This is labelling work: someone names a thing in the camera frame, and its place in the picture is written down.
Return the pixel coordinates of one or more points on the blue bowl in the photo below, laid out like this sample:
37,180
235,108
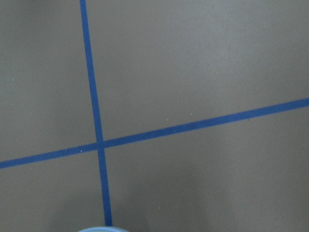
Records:
103,229

